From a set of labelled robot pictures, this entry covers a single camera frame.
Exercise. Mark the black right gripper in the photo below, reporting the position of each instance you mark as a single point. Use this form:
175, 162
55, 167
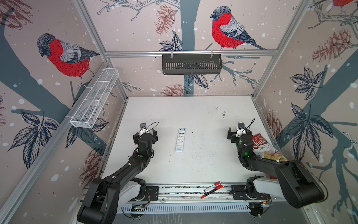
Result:
233, 135

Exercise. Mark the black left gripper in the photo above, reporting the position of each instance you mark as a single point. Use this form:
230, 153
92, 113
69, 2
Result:
153, 137

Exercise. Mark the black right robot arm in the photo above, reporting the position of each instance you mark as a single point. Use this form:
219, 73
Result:
294, 182

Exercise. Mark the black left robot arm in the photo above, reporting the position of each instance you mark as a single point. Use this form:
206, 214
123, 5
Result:
101, 201

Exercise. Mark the red chips bag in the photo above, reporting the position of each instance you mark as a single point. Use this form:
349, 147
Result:
265, 151

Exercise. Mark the red marker pen upper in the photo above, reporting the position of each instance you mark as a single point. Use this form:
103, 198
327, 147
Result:
212, 186

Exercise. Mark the red marker pen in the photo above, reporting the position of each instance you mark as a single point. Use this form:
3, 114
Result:
212, 186
211, 191

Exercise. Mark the red marker pen lower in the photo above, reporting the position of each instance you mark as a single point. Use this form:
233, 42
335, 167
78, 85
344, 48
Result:
211, 191

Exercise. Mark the aluminium horizontal crossbar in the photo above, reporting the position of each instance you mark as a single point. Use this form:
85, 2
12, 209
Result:
226, 53

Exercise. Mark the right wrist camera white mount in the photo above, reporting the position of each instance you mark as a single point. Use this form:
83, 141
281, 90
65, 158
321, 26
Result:
240, 128

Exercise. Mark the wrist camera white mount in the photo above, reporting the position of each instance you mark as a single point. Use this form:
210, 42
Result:
143, 128
240, 128

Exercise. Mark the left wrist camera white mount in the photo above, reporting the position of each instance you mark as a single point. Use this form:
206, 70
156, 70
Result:
143, 128

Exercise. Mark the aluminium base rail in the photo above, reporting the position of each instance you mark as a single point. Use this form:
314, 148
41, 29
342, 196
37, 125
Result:
190, 198

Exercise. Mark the white wire mesh basket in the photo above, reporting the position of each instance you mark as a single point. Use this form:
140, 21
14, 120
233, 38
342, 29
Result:
91, 107

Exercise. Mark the black wall basket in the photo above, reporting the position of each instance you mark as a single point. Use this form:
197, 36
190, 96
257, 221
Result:
186, 64

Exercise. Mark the aluminium frame corner post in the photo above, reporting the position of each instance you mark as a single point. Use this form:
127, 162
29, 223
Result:
93, 32

